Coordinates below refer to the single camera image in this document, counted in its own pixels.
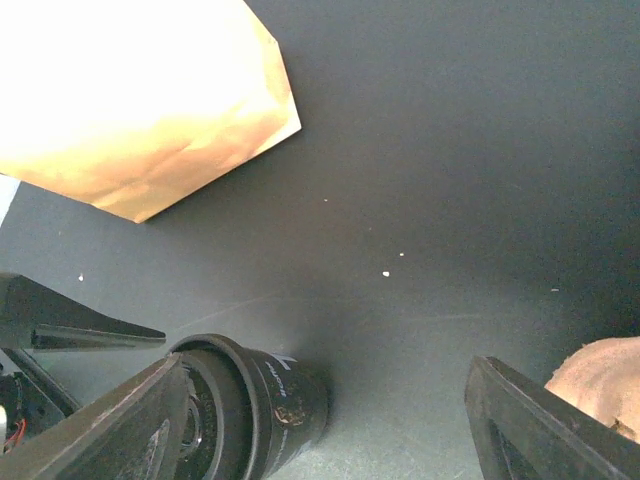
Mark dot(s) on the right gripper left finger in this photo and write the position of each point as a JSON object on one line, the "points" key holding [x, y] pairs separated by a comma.
{"points": [[132, 432]]}

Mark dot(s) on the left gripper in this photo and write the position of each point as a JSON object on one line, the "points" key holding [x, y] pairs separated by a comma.
{"points": [[36, 317]]}

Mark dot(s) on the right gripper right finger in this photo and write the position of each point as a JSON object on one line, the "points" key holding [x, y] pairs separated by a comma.
{"points": [[522, 431]]}

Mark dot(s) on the black paper cup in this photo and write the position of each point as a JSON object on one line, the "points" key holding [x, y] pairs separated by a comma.
{"points": [[248, 413]]}

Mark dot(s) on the orange paper bag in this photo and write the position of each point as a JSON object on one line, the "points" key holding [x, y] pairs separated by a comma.
{"points": [[131, 106]]}

